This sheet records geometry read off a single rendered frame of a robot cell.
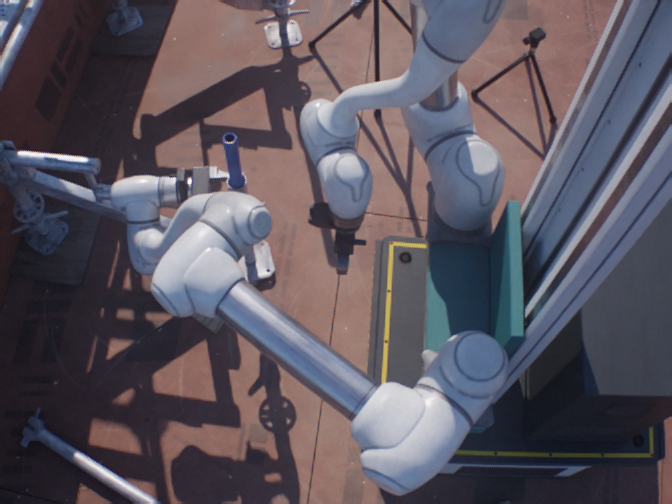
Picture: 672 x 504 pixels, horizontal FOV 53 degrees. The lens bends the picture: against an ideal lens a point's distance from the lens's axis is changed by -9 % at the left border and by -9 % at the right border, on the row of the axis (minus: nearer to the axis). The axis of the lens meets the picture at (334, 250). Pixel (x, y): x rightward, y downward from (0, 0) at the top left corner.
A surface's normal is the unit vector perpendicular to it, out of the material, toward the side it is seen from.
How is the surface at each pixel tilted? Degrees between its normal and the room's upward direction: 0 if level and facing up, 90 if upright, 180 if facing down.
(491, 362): 8
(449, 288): 0
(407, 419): 0
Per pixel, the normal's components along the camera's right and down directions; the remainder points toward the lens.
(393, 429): -0.11, -0.33
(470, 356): 0.10, -0.51
